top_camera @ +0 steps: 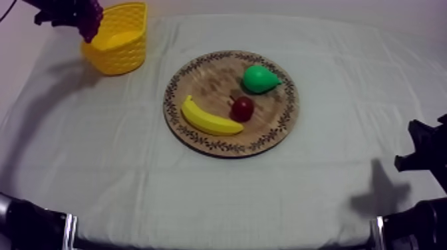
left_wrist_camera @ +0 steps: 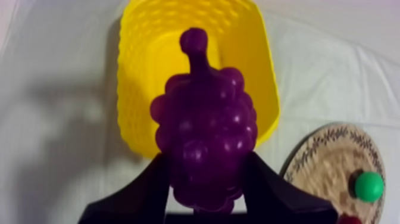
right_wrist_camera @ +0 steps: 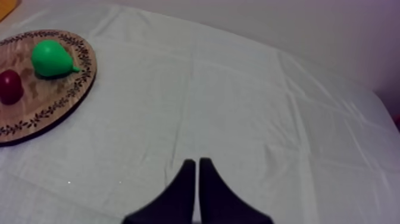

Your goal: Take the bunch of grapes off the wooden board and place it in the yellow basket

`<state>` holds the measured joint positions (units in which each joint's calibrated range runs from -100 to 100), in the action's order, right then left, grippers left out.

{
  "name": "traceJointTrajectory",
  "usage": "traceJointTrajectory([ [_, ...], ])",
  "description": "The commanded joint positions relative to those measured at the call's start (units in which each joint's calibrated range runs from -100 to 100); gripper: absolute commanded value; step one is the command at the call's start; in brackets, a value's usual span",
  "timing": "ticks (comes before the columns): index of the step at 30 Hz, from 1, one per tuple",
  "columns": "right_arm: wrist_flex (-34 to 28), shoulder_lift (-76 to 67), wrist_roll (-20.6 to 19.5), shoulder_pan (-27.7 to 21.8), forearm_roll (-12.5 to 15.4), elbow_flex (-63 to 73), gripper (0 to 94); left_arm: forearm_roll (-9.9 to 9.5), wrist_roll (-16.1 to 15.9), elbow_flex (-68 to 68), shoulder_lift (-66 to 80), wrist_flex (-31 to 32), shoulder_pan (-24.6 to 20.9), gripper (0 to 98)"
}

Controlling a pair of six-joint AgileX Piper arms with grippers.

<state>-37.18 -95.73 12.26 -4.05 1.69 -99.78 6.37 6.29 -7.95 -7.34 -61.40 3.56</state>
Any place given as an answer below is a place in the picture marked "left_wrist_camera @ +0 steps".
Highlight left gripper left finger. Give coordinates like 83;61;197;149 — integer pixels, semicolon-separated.
78;153;172;224

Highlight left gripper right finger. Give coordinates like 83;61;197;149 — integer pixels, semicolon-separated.
243;151;339;224

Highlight purple toy grapes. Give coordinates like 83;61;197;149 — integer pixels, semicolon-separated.
149;27;259;216

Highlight round wooden board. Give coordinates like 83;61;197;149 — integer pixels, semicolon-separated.
279;122;386;224

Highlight yellow plastic basket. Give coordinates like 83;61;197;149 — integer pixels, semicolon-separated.
117;0;281;159

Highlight small red fruit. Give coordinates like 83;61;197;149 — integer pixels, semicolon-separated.
340;213;363;224

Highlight green toy pear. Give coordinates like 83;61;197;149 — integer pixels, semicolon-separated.
354;171;385;203

